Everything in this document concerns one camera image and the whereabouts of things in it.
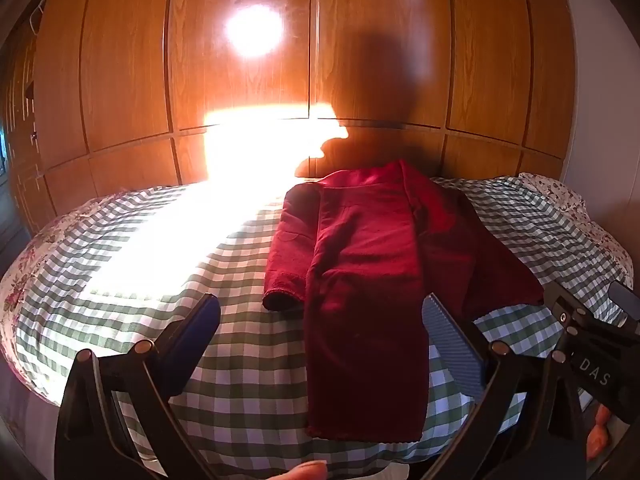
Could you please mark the person's left hand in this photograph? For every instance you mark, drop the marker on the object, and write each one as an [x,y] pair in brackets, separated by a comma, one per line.
[307,472]

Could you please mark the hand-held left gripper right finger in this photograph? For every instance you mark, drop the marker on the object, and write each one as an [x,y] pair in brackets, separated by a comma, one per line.
[450,347]

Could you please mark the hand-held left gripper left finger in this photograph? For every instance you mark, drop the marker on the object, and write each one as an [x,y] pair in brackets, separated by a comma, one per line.
[200,332]

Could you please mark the person's right hand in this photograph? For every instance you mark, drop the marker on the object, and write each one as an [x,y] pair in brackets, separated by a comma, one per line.
[597,435]

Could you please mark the green checkered bed blanket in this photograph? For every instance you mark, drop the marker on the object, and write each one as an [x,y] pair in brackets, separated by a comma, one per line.
[235,270]

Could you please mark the wooden wardrobe doors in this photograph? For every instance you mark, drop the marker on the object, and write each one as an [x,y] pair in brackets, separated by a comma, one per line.
[375,60]

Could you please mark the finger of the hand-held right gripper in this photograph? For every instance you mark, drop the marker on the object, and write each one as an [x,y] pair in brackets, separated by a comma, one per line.
[567,312]

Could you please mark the dark red sweater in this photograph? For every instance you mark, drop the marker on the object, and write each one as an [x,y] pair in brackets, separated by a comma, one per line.
[365,280]

